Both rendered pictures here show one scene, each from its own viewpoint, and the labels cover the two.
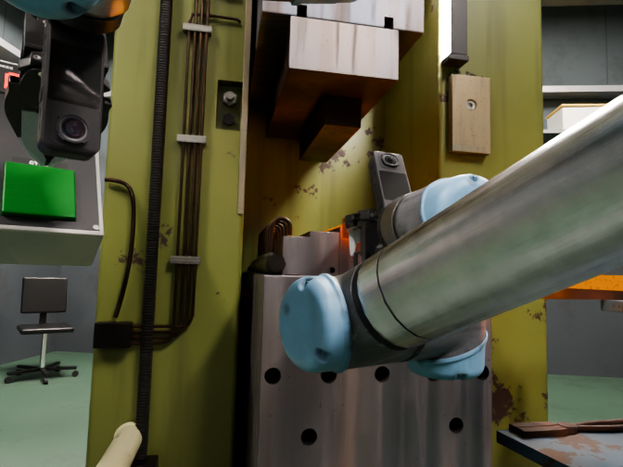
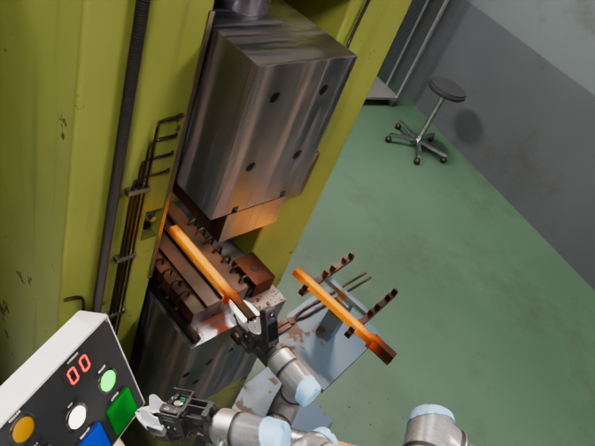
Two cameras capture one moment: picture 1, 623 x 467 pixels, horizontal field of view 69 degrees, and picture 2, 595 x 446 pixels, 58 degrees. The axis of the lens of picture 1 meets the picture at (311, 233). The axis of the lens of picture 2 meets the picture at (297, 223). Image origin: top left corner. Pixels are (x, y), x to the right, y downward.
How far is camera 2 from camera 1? 1.44 m
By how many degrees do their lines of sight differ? 62
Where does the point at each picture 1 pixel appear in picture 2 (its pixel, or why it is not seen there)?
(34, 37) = (184, 429)
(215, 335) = (126, 332)
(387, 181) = (270, 330)
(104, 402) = not seen: hidden behind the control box
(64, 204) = (133, 408)
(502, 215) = not seen: outside the picture
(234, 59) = (159, 196)
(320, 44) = (239, 223)
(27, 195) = (121, 419)
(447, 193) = (306, 399)
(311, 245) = (206, 311)
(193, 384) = not seen: hidden behind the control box
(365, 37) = (266, 208)
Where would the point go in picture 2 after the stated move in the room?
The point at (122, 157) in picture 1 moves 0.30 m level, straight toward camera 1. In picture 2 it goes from (73, 281) to (163, 362)
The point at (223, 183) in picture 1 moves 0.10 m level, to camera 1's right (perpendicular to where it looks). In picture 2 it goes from (141, 266) to (175, 260)
